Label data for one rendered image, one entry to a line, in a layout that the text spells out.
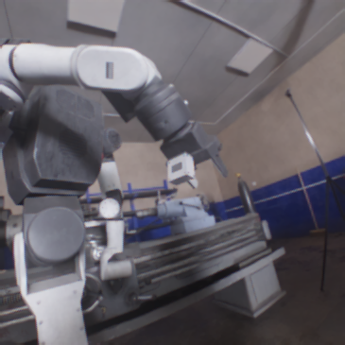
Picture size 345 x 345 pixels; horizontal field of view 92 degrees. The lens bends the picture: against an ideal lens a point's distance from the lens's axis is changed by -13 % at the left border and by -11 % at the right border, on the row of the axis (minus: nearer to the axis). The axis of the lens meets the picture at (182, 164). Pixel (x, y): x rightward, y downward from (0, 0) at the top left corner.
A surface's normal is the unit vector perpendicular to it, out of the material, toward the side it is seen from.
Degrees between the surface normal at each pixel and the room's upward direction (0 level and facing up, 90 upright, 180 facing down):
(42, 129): 101
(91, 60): 132
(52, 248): 86
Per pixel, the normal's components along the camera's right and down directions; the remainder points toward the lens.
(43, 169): 0.85, -0.16
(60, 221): 0.59, -0.44
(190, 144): -0.26, 0.55
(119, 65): 0.00, 0.42
